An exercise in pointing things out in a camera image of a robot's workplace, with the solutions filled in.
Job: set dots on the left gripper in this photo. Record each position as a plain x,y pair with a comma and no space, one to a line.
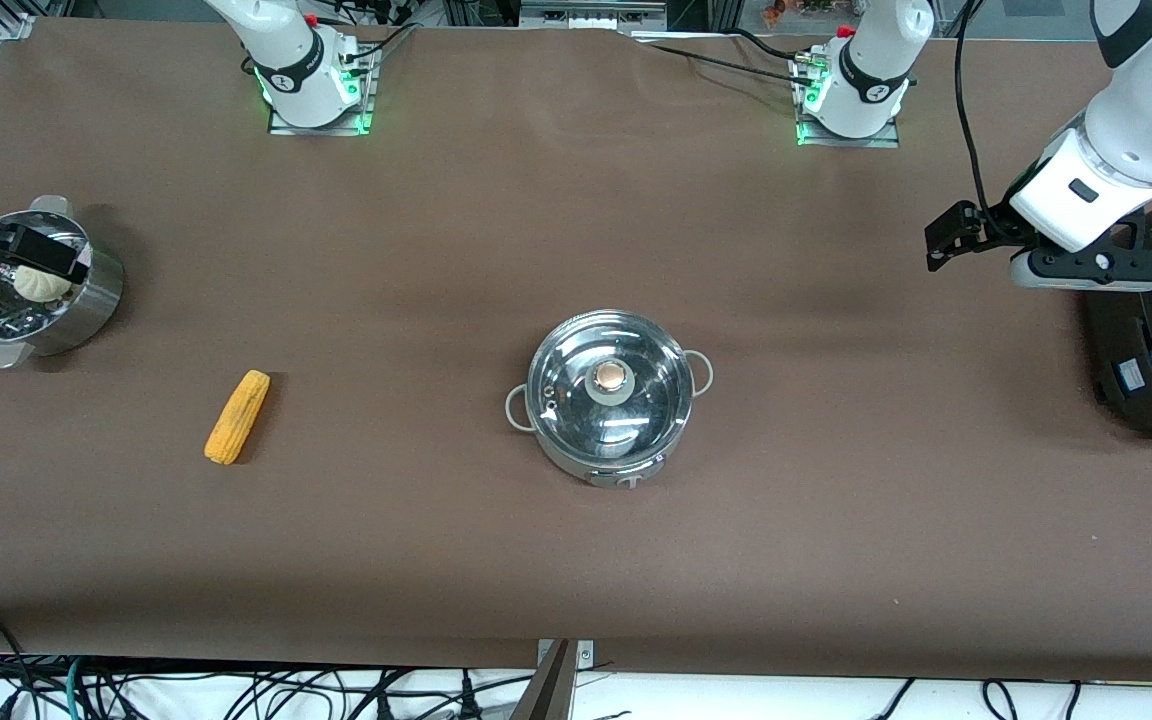
994,231

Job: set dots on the yellow corn cob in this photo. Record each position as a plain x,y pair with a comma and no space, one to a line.
237,416

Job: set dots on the glass pot lid with knob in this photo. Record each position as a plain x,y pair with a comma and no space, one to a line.
608,385

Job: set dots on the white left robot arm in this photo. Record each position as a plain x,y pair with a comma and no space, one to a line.
1146,120

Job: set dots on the white steamed bun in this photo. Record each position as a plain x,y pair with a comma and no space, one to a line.
41,285

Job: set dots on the brown table mat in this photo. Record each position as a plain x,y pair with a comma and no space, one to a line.
576,560

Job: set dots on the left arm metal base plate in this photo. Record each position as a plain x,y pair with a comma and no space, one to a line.
851,142

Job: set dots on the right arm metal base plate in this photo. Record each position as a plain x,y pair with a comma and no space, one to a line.
366,95

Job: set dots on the aluminium frame profile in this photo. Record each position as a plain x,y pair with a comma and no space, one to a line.
591,14

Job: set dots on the metal table edge bracket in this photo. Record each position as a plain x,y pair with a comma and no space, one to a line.
556,690

